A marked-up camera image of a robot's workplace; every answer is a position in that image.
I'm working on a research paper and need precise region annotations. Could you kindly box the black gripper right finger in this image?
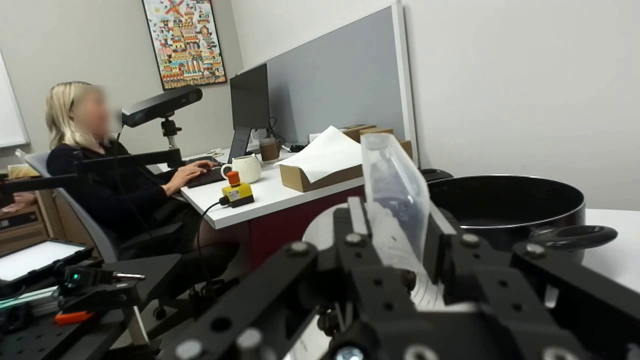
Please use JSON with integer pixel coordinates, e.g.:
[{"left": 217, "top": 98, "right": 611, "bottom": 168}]
[{"left": 407, "top": 199, "right": 640, "bottom": 360}]

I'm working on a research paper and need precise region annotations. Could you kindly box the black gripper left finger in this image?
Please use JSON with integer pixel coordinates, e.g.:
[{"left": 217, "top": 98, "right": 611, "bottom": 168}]
[{"left": 162, "top": 196, "right": 419, "bottom": 360}]

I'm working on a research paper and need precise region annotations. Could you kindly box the black cooking pot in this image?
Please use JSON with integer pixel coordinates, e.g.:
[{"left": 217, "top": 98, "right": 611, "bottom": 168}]
[{"left": 419, "top": 166, "right": 618, "bottom": 268}]

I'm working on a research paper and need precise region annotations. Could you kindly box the white office desk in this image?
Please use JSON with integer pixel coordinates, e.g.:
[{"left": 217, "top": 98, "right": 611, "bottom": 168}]
[{"left": 178, "top": 148, "right": 369, "bottom": 268}]

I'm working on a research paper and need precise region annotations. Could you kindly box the yellow emergency stop button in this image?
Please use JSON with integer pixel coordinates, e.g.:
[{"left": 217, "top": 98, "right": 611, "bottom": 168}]
[{"left": 221, "top": 168, "right": 256, "bottom": 209}]

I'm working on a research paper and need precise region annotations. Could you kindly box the shallow cardboard tray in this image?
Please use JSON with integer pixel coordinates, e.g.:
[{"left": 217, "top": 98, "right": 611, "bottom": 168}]
[{"left": 278, "top": 162, "right": 369, "bottom": 194}]

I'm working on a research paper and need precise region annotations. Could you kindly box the white mug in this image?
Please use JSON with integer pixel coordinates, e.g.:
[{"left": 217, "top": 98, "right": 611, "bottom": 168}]
[{"left": 221, "top": 154, "right": 265, "bottom": 187}]

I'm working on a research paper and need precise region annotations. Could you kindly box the black keyboard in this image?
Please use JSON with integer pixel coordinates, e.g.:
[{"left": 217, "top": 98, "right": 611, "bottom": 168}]
[{"left": 186, "top": 156, "right": 229, "bottom": 188}]

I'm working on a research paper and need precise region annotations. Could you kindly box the brown paper cup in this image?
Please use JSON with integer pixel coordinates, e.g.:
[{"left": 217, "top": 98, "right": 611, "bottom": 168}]
[{"left": 258, "top": 137, "right": 284, "bottom": 165}]

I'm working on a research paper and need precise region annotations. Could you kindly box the white paper sheet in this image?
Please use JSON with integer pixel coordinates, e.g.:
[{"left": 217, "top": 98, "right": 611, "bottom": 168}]
[{"left": 278, "top": 124, "right": 366, "bottom": 185}]

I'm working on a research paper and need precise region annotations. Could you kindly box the seated blonde person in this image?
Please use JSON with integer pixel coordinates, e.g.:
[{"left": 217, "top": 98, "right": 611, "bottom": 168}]
[{"left": 44, "top": 79, "right": 243, "bottom": 309}]

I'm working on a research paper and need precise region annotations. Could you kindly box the black device with green light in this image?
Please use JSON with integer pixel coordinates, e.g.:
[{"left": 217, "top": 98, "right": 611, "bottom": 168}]
[{"left": 59, "top": 263, "right": 147, "bottom": 296}]

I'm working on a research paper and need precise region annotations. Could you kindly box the black computer monitor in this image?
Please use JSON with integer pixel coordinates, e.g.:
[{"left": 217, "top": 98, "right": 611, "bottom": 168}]
[{"left": 229, "top": 63, "right": 274, "bottom": 162}]

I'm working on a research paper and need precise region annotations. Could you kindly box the brown cardboard box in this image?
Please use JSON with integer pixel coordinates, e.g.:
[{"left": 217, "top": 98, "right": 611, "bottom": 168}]
[{"left": 342, "top": 123, "right": 416, "bottom": 159}]

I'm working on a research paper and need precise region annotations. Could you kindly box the grey office chair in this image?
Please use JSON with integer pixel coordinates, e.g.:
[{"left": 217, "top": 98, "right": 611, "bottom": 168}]
[{"left": 17, "top": 148, "right": 197, "bottom": 268}]

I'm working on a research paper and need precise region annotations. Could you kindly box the grey desk partition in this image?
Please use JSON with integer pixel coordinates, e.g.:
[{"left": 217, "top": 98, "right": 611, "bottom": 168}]
[{"left": 267, "top": 2, "right": 419, "bottom": 162}]

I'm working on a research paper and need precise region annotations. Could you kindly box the wooden drawer cabinet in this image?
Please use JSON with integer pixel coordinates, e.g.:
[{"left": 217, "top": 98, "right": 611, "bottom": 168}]
[{"left": 0, "top": 166, "right": 68, "bottom": 259}]

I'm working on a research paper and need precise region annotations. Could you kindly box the colourful framed poster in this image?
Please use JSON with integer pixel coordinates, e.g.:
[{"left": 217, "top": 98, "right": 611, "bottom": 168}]
[{"left": 141, "top": 0, "right": 229, "bottom": 91}]

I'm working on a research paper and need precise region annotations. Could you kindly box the white whiteboard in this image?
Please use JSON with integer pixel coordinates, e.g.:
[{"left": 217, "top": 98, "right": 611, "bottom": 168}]
[{"left": 0, "top": 52, "right": 33, "bottom": 151}]

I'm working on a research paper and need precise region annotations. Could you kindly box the orange handled tool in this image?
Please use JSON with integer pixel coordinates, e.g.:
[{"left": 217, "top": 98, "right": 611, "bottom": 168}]
[{"left": 53, "top": 306, "right": 96, "bottom": 328}]

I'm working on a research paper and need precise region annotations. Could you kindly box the black stereo camera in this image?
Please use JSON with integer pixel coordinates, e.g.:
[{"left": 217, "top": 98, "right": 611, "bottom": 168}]
[{"left": 118, "top": 87, "right": 204, "bottom": 129}]

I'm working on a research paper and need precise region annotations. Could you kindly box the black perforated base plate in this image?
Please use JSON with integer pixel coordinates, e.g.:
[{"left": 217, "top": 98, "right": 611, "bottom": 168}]
[{"left": 0, "top": 293, "right": 136, "bottom": 360}]

